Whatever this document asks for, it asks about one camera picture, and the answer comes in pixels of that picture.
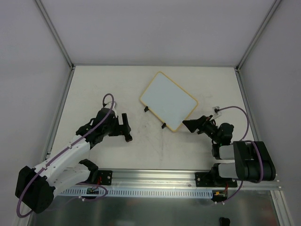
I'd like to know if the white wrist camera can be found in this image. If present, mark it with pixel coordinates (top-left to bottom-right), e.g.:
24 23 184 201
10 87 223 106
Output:
104 101 118 117
212 106 222 120

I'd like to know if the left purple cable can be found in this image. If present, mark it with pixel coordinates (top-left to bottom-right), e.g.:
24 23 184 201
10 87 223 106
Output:
16 93 116 218

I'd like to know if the black object at bottom edge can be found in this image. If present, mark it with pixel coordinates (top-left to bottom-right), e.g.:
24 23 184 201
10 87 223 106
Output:
219 217 230 226

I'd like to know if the purple cable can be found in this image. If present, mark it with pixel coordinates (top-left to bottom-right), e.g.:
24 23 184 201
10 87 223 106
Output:
16 93 116 218
213 106 264 203

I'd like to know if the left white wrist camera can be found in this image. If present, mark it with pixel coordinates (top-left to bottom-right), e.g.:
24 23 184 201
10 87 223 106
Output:
104 101 118 117

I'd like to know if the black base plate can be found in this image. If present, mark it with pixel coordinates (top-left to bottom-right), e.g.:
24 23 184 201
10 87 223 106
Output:
195 171 238 188
96 170 113 186

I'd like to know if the right aluminium frame post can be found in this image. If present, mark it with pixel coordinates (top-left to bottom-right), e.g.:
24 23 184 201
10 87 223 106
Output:
235 0 283 71

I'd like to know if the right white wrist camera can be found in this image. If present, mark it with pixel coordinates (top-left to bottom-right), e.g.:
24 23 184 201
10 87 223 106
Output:
212 106 222 120

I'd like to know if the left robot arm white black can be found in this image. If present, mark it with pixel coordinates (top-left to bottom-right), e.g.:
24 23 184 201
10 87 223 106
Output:
15 106 133 213

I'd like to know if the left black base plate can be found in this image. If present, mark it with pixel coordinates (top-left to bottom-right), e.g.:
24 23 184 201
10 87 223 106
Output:
96 170 113 186

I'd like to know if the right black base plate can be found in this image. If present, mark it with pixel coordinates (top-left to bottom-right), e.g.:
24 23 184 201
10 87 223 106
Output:
195 171 238 188

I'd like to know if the white slotted cable duct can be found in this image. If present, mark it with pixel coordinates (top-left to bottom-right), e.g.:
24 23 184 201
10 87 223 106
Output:
59 186 213 199

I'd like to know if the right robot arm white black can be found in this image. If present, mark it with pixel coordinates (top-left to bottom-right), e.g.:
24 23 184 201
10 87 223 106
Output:
183 115 276 187

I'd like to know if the left aluminium frame post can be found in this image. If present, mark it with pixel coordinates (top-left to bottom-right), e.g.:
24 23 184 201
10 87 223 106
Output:
34 0 74 69

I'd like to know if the aluminium frame post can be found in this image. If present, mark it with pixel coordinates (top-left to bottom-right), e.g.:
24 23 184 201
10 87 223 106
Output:
235 0 283 71
34 0 74 69

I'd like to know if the black whiteboard eraser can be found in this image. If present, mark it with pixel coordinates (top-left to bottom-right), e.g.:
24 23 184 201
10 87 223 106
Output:
125 135 133 142

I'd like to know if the aluminium mounting rail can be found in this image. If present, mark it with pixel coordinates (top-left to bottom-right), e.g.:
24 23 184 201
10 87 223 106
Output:
27 167 282 190

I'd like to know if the yellow framed whiteboard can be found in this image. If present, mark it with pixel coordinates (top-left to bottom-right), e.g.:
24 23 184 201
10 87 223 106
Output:
140 72 198 132

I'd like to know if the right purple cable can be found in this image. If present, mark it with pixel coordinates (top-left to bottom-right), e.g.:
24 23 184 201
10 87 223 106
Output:
213 106 264 203

